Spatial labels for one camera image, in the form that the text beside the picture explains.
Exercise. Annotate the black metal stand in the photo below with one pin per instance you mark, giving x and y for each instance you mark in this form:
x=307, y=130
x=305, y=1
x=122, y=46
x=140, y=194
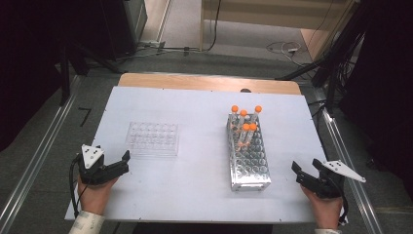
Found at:
x=331, y=65
x=65, y=81

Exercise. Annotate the metal test tube rack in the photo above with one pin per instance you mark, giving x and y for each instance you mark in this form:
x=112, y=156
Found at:
x=251, y=169

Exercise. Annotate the black cabinet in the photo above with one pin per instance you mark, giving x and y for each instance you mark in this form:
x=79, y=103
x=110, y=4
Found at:
x=123, y=26

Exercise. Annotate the white board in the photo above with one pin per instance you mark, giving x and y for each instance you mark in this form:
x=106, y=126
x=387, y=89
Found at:
x=201, y=169

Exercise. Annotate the dark round table grommet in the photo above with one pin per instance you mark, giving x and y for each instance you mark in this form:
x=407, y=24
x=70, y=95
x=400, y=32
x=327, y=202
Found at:
x=245, y=90

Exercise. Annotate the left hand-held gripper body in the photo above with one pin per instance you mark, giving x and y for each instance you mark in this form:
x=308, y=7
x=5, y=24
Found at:
x=97, y=174

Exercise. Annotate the aluminium rail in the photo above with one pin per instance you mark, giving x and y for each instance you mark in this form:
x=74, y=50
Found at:
x=42, y=152
x=350, y=162

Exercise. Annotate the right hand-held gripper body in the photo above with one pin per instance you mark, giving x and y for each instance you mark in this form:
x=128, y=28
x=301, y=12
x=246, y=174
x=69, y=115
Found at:
x=324, y=187

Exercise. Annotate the person's left hand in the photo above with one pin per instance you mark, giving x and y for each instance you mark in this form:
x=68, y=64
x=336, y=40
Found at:
x=94, y=198

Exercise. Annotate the clear plastic well plate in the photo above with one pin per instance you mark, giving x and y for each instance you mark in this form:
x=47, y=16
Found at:
x=152, y=139

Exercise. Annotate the beige wooden furniture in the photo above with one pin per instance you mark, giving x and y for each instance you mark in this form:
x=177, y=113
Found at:
x=276, y=13

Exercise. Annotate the person's right hand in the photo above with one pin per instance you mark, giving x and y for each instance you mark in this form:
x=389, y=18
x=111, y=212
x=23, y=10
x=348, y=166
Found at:
x=326, y=213

